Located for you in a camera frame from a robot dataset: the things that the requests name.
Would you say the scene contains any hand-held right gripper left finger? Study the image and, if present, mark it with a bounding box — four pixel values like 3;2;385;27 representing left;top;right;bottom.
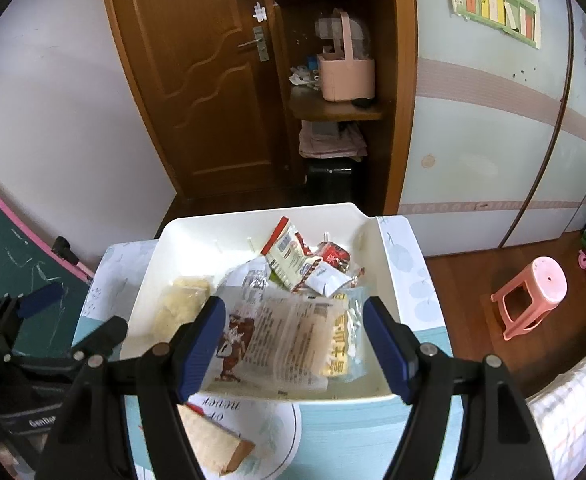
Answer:
33;296;227;480

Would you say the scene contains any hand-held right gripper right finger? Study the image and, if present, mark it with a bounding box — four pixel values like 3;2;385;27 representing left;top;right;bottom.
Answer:
362;296;548;480

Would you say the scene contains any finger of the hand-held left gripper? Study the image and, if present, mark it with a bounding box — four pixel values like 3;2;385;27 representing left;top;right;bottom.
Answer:
70;316;128;361
0;282;64;361

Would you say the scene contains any clear yellow bread packet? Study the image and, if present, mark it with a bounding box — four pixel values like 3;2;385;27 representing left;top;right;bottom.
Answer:
153;276;213;341

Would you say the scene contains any white red printed snack packet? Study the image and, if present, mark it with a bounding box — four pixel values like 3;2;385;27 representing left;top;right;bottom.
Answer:
205;257;336;393

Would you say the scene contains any white plastic bin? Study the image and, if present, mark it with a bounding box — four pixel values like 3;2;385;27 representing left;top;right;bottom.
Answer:
120;202;405;403

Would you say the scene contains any clear packet with yellow lettering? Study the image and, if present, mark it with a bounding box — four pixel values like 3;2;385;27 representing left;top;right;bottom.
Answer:
318;287;371;378

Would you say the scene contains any black clamp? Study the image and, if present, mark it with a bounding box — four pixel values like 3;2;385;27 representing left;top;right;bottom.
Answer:
52;236;81;266

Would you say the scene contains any brown cake packet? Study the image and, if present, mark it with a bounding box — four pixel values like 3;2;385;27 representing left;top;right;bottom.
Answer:
177;402;256;477

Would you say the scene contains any small white sachet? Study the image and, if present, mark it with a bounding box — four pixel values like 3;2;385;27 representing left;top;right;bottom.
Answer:
303;260;354;297

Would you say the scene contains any small red snack packet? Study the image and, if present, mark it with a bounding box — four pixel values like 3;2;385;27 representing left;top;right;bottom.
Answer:
315;241;351;273

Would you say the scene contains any pink plastic stool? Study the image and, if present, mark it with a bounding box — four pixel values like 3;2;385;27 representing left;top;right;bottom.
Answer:
490;256;568;341

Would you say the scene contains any black storage box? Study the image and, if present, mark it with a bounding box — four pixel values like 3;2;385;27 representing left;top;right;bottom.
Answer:
305;160;356;201

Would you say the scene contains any checkered blanket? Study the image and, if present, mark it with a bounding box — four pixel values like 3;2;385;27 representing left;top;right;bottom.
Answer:
525;345;586;480

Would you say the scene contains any folded pink cloth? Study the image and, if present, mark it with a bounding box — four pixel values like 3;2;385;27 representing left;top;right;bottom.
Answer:
299;121;369;161

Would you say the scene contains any pale sliding-door wardrobe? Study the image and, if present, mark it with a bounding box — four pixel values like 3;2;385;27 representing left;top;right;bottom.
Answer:
383;0;586;256

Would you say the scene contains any brown wooden door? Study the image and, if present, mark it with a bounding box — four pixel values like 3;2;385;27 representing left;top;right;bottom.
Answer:
98;0;294;201

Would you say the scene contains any wooden corner shelf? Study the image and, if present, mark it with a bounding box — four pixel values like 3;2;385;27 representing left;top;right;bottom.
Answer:
258;0;419;216

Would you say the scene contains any small white clutter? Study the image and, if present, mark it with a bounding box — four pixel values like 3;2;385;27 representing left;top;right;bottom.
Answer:
289;55;321;88

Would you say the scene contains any green chalkboard with pink frame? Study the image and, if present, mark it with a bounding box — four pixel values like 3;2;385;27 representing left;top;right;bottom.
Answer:
0;160;96;356

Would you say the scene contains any pink basket with handle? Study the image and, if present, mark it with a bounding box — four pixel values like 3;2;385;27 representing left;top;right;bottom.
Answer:
315;9;376;102

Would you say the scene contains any metal door handle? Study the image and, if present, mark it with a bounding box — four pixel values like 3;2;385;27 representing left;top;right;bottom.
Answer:
237;26;269;63

